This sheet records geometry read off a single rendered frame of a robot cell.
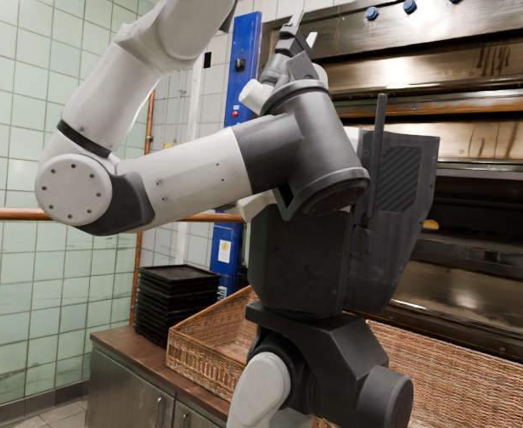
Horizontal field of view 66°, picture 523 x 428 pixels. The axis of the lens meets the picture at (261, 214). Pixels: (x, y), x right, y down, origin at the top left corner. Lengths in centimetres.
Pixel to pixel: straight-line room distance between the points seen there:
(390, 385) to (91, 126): 54
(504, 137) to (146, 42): 126
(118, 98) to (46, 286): 201
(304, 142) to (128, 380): 151
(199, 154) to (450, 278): 123
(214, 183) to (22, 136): 189
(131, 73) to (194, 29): 8
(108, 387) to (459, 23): 197
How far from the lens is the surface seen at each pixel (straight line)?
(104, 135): 50
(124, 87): 49
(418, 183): 66
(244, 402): 78
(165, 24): 47
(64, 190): 48
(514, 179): 136
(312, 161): 47
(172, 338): 166
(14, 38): 236
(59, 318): 253
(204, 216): 129
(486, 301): 154
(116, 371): 192
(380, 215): 65
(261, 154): 47
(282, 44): 112
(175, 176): 47
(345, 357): 67
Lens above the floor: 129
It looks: 3 degrees down
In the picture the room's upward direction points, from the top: 6 degrees clockwise
